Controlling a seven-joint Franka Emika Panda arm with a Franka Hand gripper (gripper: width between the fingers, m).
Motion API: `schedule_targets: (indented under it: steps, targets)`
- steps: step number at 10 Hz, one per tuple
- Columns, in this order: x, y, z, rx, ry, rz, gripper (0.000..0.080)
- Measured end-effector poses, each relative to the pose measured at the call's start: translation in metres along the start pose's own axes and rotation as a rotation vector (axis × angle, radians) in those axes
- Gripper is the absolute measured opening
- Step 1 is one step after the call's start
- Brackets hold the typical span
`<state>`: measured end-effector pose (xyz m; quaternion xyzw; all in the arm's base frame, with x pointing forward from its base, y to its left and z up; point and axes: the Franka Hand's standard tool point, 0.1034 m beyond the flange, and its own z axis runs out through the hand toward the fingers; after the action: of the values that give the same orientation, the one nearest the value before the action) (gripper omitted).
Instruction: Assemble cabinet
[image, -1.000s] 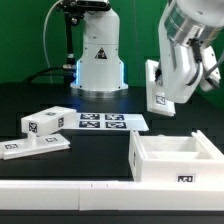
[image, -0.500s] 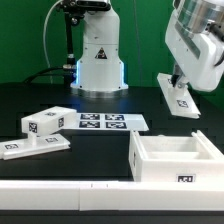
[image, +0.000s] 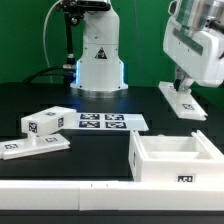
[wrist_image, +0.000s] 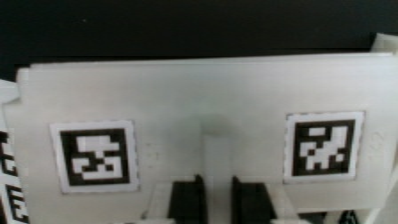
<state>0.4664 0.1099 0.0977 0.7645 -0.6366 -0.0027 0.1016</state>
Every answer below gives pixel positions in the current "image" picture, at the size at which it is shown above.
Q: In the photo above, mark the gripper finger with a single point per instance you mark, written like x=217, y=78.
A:
x=182, y=81

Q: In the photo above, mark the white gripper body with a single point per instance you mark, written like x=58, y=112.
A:
x=199, y=56

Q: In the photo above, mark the white door panel with knob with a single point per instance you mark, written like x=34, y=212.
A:
x=183, y=103

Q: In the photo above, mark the white cabinet body box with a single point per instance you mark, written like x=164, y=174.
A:
x=192, y=159

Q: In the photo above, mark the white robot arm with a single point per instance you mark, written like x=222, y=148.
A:
x=99, y=70

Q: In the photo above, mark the white base tag sheet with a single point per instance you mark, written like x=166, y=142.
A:
x=108, y=121

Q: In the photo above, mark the white block with tags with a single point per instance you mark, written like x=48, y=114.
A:
x=49, y=121

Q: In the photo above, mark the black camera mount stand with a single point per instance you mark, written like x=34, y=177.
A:
x=74, y=11

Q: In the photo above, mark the white front obstacle rail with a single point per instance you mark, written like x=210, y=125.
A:
x=110, y=195

